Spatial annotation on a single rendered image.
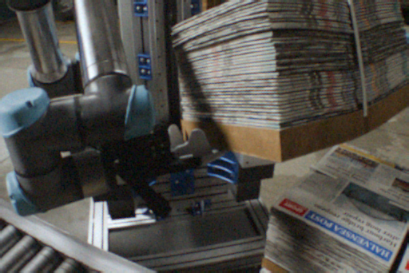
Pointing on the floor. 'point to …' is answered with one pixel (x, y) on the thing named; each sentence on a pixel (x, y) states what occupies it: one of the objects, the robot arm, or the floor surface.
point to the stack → (343, 217)
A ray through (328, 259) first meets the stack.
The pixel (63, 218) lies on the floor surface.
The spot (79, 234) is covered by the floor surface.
